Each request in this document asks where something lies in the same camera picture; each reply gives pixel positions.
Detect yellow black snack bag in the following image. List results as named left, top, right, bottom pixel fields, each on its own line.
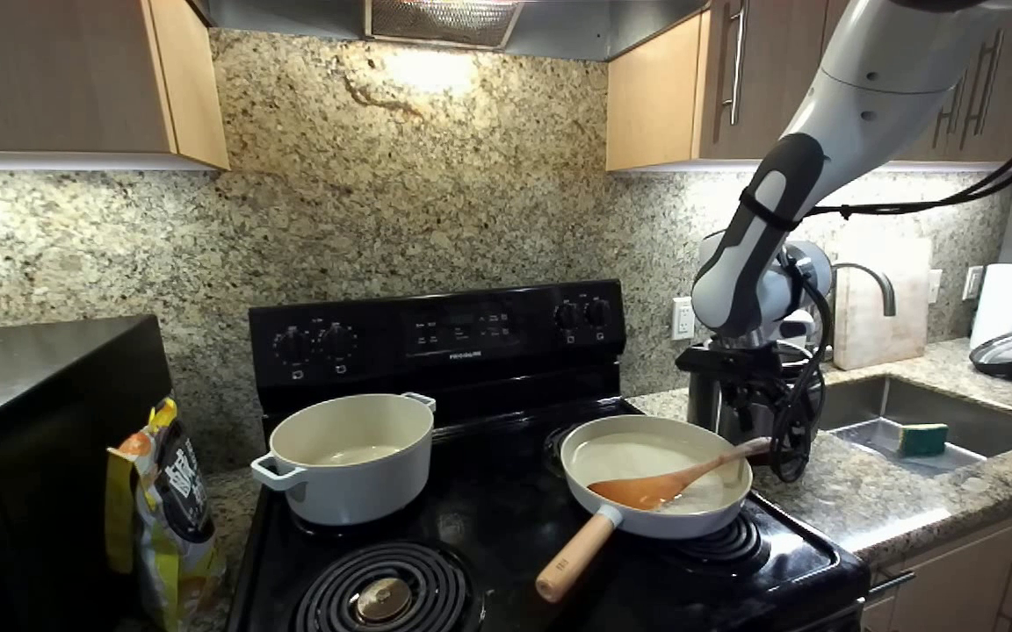
left=103, top=393, right=233, bottom=632

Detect white frying pan wooden handle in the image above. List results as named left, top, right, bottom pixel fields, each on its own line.
left=533, top=411, right=760, bottom=607

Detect stainless steel pressure cooker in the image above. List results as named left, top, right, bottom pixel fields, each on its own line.
left=684, top=348, right=828, bottom=463

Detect pale cutting board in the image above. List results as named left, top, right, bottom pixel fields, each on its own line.
left=832, top=233, right=934, bottom=371

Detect wooden cooking spatula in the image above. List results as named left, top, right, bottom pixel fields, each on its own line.
left=586, top=436, right=773, bottom=511

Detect wooden upper cabinet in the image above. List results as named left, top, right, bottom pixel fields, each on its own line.
left=606, top=0, right=1012, bottom=176
left=0, top=0, right=233, bottom=176

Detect green yellow sponge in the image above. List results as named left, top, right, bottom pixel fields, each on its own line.
left=894, top=416, right=952, bottom=458

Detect black microwave oven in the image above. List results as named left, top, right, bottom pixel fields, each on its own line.
left=0, top=311, right=175, bottom=632

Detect chrome sink faucet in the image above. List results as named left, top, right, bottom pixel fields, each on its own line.
left=826, top=257, right=900, bottom=358

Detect white two-handled pot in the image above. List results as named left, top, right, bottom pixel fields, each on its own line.
left=251, top=388, right=438, bottom=530

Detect steel range hood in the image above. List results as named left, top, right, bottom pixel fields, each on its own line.
left=188, top=0, right=714, bottom=63

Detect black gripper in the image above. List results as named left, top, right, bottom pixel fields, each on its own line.
left=675, top=340, right=828, bottom=485

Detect black electric stove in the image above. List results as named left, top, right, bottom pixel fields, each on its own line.
left=226, top=277, right=872, bottom=632

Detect steel kitchen sink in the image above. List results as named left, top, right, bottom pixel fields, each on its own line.
left=814, top=371, right=1012, bottom=477

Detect wooden base cabinet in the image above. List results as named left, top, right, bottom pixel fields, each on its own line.
left=856, top=489, right=1012, bottom=632

